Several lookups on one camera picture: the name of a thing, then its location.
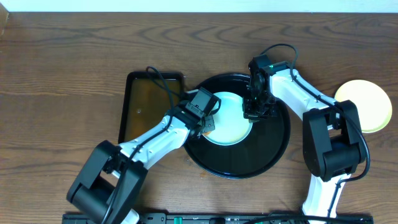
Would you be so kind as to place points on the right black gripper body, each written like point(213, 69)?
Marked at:
point(259, 108)

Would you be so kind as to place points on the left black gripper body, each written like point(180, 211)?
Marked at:
point(207, 125)

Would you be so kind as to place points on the light blue plate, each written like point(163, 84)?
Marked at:
point(230, 125)

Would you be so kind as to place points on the yellow plate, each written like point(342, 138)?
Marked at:
point(373, 104)

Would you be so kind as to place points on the green and yellow sponge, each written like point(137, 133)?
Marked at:
point(206, 132)

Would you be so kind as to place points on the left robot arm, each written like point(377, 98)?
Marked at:
point(111, 178)

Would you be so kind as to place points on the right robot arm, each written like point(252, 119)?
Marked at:
point(333, 143)

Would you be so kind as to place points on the round black serving tray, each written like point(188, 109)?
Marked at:
point(255, 154)

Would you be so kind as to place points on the black rectangular water tray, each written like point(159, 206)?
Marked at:
point(144, 105)

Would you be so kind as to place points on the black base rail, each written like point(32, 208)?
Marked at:
point(162, 218)

